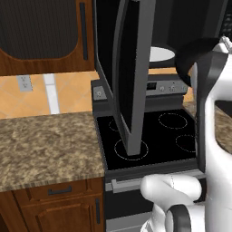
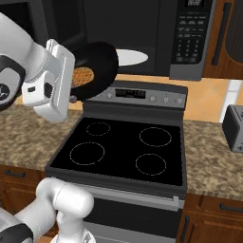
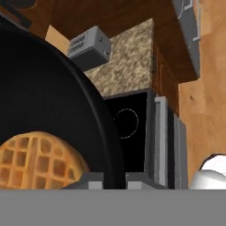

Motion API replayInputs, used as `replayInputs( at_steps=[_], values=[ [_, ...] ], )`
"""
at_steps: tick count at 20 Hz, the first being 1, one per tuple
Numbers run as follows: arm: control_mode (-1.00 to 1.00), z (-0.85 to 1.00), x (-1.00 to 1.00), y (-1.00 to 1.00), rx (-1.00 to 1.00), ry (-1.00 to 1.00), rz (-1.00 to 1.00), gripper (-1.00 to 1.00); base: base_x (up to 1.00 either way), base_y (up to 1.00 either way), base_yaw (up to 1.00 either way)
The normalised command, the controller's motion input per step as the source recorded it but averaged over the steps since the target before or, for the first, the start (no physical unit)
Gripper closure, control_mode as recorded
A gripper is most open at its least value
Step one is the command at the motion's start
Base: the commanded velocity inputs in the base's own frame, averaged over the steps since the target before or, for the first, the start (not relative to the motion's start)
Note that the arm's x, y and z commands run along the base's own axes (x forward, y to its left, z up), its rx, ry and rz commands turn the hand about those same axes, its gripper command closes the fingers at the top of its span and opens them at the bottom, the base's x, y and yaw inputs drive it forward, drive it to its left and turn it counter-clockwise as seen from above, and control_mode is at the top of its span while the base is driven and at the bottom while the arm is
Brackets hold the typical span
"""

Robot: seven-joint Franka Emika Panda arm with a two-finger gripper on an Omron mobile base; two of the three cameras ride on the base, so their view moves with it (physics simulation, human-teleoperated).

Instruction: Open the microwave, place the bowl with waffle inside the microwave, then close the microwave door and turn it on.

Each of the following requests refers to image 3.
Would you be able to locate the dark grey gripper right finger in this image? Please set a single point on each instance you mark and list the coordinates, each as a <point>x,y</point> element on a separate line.
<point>136,180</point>

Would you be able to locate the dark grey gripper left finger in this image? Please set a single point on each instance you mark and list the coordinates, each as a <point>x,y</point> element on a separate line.
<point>94,180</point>

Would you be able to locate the black bowl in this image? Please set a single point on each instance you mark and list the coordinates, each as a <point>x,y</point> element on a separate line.
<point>44,97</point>

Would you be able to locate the grey oven door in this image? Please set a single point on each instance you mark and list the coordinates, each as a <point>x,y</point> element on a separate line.
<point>178,153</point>

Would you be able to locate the golden brown waffle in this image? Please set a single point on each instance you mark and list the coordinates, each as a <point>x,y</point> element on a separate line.
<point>35,164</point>

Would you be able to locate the black hob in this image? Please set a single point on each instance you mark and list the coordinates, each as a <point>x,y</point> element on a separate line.
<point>129,141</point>

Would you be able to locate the white round object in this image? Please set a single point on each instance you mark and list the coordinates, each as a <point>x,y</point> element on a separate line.
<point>212,173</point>

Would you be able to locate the grey toaster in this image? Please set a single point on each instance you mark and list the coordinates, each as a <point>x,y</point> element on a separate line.
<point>88,48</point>

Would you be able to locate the grey steel appliance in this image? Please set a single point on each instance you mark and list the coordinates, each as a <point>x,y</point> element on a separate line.
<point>189,32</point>

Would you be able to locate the wooden cupboard run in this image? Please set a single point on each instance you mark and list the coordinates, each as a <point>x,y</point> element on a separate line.
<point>123,14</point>

